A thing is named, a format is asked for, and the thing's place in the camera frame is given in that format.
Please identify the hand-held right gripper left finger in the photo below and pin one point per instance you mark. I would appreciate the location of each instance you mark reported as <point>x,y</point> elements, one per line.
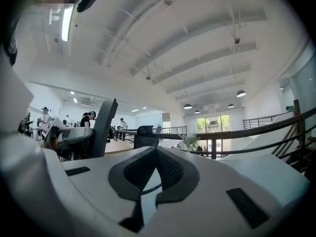
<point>98,181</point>

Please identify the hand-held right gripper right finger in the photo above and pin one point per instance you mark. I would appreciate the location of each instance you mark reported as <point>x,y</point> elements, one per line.
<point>209,181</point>

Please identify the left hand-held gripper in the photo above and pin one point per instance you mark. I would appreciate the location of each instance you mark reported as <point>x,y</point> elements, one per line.
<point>51,130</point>

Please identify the plant in white vase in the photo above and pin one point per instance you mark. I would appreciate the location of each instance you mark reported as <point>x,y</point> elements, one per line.
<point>189,142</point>

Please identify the black metal railing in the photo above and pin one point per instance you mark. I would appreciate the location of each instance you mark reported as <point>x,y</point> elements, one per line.
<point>247,131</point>

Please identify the black office chair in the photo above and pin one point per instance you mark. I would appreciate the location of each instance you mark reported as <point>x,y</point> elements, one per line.
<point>145,136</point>

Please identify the ceiling track spotlight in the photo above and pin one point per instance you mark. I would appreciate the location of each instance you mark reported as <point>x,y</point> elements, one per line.
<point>148,77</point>
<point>237,40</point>

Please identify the long ceiling tube light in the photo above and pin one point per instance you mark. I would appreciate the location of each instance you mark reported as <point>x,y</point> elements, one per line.
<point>67,23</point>

